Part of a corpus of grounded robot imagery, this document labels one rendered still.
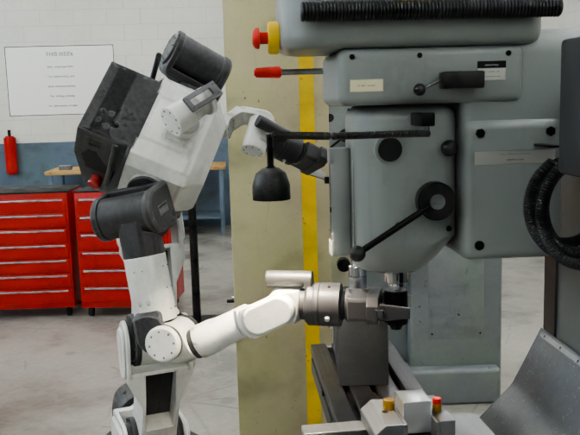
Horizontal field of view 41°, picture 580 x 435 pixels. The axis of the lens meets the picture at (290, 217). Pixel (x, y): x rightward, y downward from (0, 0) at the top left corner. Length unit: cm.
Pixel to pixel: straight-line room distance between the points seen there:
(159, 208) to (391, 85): 57
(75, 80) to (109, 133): 896
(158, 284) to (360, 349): 53
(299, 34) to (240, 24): 185
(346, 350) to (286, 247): 144
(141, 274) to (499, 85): 81
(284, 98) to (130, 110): 152
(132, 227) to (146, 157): 16
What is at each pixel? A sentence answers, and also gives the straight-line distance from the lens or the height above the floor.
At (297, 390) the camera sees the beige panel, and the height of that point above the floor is 40.
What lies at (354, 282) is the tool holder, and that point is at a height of 118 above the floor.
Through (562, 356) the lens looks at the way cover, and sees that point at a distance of 174.
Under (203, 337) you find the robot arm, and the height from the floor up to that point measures 116.
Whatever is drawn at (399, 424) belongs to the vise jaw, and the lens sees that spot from 143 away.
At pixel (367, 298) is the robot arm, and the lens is 153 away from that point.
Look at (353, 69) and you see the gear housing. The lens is 139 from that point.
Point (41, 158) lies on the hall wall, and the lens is 1079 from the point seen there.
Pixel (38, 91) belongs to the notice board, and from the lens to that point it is 1078.
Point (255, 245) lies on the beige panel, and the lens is 327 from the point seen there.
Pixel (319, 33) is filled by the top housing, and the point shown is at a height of 176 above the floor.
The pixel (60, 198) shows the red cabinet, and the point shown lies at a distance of 625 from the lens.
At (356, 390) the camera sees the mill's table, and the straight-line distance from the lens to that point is 189.
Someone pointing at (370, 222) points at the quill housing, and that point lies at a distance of 144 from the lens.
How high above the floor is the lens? 164
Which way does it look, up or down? 8 degrees down
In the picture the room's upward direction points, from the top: 2 degrees counter-clockwise
